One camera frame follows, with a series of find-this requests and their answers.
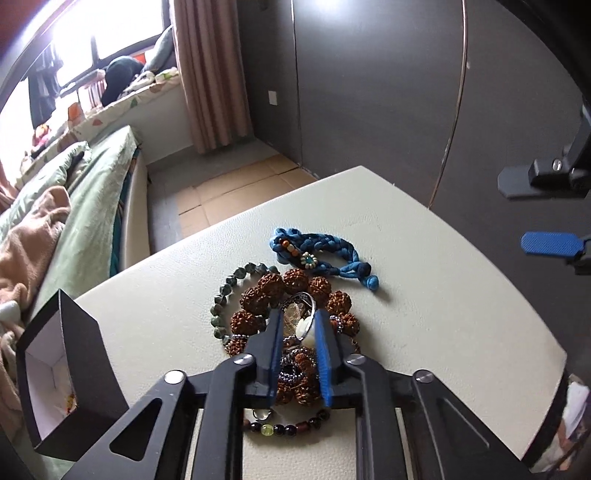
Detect brown rudraksha bead mala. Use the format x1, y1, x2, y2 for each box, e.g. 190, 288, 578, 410
211, 263, 361, 407

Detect silver ring with white stone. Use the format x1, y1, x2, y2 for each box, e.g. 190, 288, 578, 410
281, 291, 320, 348

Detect green stone bead bracelet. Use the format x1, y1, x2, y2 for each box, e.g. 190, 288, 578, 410
209, 262, 282, 342

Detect black jewelry box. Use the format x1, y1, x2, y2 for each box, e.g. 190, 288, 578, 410
16, 290, 128, 461

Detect flattened cardboard sheets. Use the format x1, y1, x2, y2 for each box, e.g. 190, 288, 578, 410
176, 154, 317, 238

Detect pink fleece blanket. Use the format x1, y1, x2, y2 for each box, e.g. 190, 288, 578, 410
1, 186, 71, 439

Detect light green duvet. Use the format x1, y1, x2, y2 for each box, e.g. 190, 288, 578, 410
1, 142, 91, 240

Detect patterned window seat pad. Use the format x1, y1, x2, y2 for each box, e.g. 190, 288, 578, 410
15, 67, 180, 189

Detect orange item on sill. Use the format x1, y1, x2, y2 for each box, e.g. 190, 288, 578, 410
67, 102, 85, 124

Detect colourful plush toy on sill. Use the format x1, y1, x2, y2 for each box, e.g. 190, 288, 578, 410
31, 124, 51, 157

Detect black bag on sill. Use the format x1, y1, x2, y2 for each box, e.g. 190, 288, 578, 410
101, 56, 143, 107

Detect grey cushion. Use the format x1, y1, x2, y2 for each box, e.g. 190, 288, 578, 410
142, 26, 174, 74

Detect pink right curtain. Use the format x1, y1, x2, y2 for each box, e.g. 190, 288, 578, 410
170, 0, 252, 154

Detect dark hanging clothes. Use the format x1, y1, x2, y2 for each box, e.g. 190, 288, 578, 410
26, 45, 63, 129

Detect dark mixed bead bracelet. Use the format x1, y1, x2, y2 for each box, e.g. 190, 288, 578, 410
242, 407, 332, 438

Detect white wall socket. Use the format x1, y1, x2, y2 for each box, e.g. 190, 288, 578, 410
267, 90, 279, 106

